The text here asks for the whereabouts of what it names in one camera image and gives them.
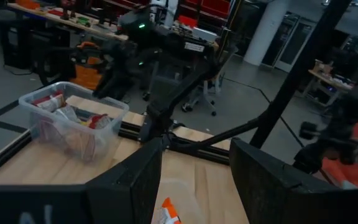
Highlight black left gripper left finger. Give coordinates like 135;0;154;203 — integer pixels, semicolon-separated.
0;138;164;224

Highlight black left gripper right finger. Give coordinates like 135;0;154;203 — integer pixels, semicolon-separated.
230;138;358;224

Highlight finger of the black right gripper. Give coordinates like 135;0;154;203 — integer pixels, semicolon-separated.
93;79;121;100

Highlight clear plastic bin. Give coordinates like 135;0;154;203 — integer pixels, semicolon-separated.
18;80;131;163

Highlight orange Maruchan noodle pack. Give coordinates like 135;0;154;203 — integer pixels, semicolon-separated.
152;197;183;224

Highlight orange shop vacuum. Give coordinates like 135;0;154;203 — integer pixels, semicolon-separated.
70;41;105;91

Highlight long wooden worktable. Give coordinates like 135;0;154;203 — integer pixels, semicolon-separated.
6;0;130;42

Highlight office chair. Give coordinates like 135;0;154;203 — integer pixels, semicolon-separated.
181;70;226;118

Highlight black computer towers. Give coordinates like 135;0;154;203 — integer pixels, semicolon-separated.
0;19;71;70

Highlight red storage bins shelf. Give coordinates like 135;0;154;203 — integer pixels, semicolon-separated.
178;0;232;19

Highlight small wooden side table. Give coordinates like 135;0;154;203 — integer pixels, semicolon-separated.
303;58;354;106

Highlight white round column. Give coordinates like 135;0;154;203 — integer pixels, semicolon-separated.
243;0;289;67

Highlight black aluminium table frame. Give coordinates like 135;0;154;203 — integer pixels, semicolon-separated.
0;0;354;184

